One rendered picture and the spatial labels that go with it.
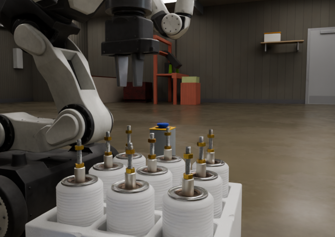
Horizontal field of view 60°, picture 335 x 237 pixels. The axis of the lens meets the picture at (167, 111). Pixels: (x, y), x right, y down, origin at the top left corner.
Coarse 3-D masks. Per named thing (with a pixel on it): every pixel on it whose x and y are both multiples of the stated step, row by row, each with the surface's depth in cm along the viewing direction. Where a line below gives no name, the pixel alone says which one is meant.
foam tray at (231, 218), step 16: (240, 192) 77; (224, 208) 65; (240, 208) 78; (32, 224) 57; (48, 224) 57; (64, 224) 57; (96, 224) 57; (160, 224) 57; (224, 224) 57; (240, 224) 80
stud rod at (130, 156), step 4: (128, 144) 57; (132, 144) 57; (128, 148) 57; (132, 148) 57; (128, 156) 57; (132, 156) 57; (128, 160) 57; (132, 160) 57; (128, 164) 57; (132, 164) 57; (128, 168) 57
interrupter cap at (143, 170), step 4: (140, 168) 70; (144, 168) 70; (160, 168) 70; (164, 168) 70; (140, 172) 66; (144, 172) 67; (148, 172) 67; (152, 172) 68; (156, 172) 67; (160, 172) 67; (164, 172) 67
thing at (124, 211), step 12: (108, 192) 56; (144, 192) 55; (108, 204) 55; (120, 204) 54; (132, 204) 53; (144, 204) 54; (108, 216) 56; (120, 216) 54; (132, 216) 54; (144, 216) 55; (108, 228) 56; (120, 228) 54; (132, 228) 54; (144, 228) 55
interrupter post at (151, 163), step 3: (150, 159) 68; (153, 159) 68; (156, 159) 68; (150, 162) 68; (153, 162) 68; (156, 162) 68; (150, 165) 68; (153, 165) 68; (156, 165) 68; (150, 168) 68; (153, 168) 68; (156, 168) 68; (150, 171) 68; (153, 171) 68; (156, 171) 69
